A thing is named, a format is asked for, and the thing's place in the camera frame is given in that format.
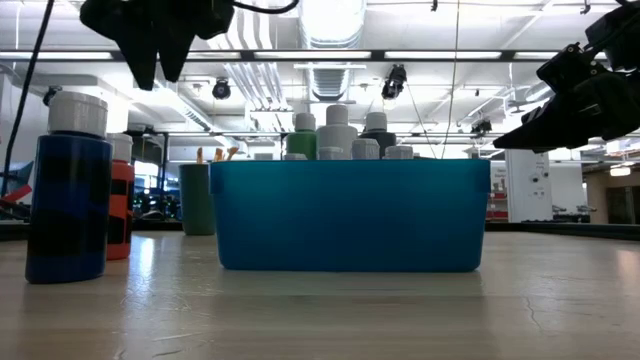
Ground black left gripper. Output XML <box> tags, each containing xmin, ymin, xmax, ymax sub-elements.
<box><xmin>79</xmin><ymin>0</ymin><xmax>202</xmax><ymax>92</ymax></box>

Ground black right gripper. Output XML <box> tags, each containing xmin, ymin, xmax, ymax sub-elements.
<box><xmin>492</xmin><ymin>42</ymin><xmax>640</xmax><ymax>155</ymax></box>

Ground small maroon paint bottle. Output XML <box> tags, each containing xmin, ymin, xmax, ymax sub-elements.
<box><xmin>383</xmin><ymin>144</ymin><xmax>416</xmax><ymax>161</ymax></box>

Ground green plastic cup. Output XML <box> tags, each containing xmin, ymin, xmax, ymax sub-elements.
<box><xmin>178</xmin><ymin>162</ymin><xmax>217</xmax><ymax>236</ymax></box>

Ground small red paint bottle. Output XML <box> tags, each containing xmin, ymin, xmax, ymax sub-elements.
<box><xmin>105</xmin><ymin>132</ymin><xmax>137</xmax><ymax>261</ymax></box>

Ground large grey paint bottle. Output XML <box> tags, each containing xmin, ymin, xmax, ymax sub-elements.
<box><xmin>358</xmin><ymin>111</ymin><xmax>398</xmax><ymax>160</ymax></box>

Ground large green paint bottle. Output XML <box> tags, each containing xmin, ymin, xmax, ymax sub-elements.
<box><xmin>285</xmin><ymin>112</ymin><xmax>319</xmax><ymax>161</ymax></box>

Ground large white paint bottle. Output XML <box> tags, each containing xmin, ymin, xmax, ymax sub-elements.
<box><xmin>315</xmin><ymin>104</ymin><xmax>359</xmax><ymax>161</ymax></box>

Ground teal plastic tray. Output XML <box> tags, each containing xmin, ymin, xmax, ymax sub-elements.
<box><xmin>209</xmin><ymin>158</ymin><xmax>492</xmax><ymax>274</ymax></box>

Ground white pillar with controls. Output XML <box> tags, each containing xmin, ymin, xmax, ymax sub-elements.
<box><xmin>504</xmin><ymin>148</ymin><xmax>554</xmax><ymax>224</ymax></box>

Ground red storage shelf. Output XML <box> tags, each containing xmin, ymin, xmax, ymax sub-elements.
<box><xmin>487</xmin><ymin>189</ymin><xmax>509</xmax><ymax>221</ymax></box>

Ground black overhead rig beam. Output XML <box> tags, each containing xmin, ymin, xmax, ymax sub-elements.
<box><xmin>0</xmin><ymin>48</ymin><xmax>561</xmax><ymax>63</ymax></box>

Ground grey monitor screen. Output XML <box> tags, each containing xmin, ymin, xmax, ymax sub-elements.
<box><xmin>0</xmin><ymin>160</ymin><xmax>34</xmax><ymax>201</ymax></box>

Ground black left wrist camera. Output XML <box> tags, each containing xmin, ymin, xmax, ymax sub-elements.
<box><xmin>194</xmin><ymin>0</ymin><xmax>236</xmax><ymax>41</ymax></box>

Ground black aluminium table frame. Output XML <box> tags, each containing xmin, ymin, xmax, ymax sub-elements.
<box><xmin>0</xmin><ymin>219</ymin><xmax>640</xmax><ymax>242</ymax></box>

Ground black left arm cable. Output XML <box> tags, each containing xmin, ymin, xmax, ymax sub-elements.
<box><xmin>232</xmin><ymin>0</ymin><xmax>301</xmax><ymax>15</ymax></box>

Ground long black hanging cable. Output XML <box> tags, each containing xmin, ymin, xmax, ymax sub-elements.
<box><xmin>0</xmin><ymin>0</ymin><xmax>55</xmax><ymax>197</ymax></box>

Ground black ceiling-hung camera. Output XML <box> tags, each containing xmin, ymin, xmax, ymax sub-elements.
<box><xmin>380</xmin><ymin>63</ymin><xmax>408</xmax><ymax>101</ymax></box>

